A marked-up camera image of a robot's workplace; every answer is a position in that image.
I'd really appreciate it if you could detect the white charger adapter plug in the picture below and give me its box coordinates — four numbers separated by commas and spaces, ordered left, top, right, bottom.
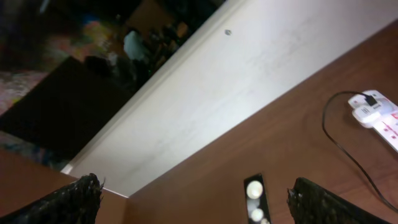
348, 90, 394, 128

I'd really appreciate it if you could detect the black charger cable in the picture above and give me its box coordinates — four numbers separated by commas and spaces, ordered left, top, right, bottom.
322, 90, 398, 214

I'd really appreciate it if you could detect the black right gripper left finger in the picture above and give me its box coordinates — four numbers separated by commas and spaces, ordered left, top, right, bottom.
1, 173, 104, 224

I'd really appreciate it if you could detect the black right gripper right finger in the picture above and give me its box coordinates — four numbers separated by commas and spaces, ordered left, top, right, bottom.
287, 177, 388, 224

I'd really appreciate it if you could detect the white power strip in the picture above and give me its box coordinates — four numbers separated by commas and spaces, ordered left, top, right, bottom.
371, 97, 397, 151

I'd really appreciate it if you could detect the white partition board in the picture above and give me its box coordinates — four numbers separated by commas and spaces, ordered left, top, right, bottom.
63, 0, 397, 197

